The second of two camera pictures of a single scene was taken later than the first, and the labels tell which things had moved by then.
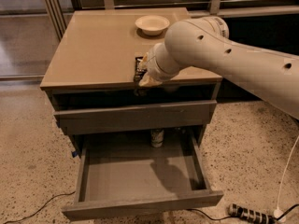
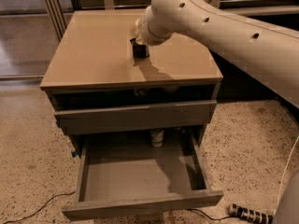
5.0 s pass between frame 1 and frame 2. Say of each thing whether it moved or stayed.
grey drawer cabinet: stayed
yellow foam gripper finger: moved
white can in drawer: stayed
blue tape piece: stayed
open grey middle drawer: stayed
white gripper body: moved
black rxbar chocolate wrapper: moved
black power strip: stayed
